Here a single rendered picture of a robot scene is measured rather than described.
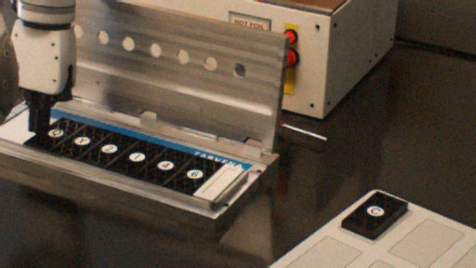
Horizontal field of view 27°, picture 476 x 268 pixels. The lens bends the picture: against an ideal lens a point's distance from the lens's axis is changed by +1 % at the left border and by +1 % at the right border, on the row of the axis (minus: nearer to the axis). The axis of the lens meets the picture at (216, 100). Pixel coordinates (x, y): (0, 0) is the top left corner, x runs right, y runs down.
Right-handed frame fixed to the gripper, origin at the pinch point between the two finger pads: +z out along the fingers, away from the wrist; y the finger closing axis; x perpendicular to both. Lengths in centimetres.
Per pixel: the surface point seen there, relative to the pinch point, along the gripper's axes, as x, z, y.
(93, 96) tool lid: 10.1, -2.3, 2.9
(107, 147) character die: 0.1, 1.4, 12.6
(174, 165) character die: 0.6, 1.3, 23.9
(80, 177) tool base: -7.1, 4.1, 13.0
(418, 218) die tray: 9, 2, 58
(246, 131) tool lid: 10.0, -3.3, 30.6
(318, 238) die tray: -2.5, 4.3, 48.3
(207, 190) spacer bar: -2.6, 2.2, 31.3
